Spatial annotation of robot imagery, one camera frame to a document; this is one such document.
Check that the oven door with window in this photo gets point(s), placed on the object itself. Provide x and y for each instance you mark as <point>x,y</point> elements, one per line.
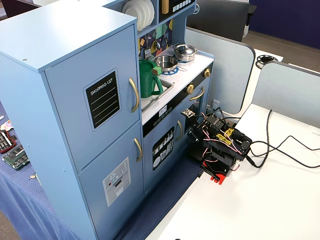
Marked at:
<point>205,100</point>

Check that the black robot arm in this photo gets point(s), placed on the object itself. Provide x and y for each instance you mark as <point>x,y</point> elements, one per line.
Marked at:
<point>225,150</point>

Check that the black microwave door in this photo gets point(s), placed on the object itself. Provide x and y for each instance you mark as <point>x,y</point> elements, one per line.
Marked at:
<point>180,11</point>

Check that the green circuit board case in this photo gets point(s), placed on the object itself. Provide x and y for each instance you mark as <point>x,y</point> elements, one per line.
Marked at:
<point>16,157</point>

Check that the colourful sticker sheet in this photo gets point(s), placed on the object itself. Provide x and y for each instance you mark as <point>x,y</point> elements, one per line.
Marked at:
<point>5,125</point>

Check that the small green block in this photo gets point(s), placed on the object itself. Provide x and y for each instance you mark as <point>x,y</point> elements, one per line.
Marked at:
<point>156,70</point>

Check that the steel pot with lid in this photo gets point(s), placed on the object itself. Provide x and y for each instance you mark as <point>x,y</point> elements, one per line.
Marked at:
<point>185,51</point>

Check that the gold stove knob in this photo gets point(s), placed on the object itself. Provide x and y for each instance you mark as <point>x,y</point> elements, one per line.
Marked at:
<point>190,89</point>
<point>207,73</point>

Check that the light grey desk partition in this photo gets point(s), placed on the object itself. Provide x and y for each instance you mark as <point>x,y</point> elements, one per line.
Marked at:
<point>225,75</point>
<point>287,95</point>

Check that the black office cabinet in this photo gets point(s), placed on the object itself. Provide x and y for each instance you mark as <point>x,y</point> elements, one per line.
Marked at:
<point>217,17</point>

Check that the cabinet door with ice dispenser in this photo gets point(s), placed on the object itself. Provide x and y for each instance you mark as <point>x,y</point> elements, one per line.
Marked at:
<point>92,200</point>

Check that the dishwasher door with dish print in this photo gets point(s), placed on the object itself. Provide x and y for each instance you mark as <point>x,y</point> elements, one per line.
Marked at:
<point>147,175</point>

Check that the dark brown furniture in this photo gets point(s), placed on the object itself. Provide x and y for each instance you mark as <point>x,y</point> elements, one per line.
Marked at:
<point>17,6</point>

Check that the light blue wooden toy kitchen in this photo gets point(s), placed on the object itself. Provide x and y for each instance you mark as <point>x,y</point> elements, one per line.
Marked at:
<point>62,32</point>

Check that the white toy plate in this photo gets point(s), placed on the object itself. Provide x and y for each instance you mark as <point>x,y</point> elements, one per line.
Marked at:
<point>131,15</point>
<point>147,12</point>
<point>152,10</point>

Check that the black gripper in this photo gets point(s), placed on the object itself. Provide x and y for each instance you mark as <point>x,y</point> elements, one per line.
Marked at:
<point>195,145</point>

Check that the red and black tool case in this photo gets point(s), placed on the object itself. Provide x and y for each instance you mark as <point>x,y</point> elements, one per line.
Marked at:
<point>6,141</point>

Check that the cabinet door with shopping list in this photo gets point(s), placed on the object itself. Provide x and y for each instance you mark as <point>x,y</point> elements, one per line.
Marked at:
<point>70,105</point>

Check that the steel toy spatula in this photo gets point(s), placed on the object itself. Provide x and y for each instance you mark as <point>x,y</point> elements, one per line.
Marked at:
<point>147,53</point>

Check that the steel toy ladle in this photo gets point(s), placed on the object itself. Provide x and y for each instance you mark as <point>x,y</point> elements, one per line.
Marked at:
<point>158,45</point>

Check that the open steel pan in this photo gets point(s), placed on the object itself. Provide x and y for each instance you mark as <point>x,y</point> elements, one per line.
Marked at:
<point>165,62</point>

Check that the green plastic pitcher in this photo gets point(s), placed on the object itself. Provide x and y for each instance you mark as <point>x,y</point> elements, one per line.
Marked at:
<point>147,82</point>

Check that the small grey plastic bracket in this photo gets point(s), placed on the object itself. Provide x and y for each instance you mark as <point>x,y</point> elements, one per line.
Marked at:
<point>215,103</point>

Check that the red table clamp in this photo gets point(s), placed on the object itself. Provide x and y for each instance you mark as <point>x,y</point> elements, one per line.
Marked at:
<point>216,178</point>

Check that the small wrist camera board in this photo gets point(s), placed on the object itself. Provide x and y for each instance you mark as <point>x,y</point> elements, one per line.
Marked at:
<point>187,113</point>

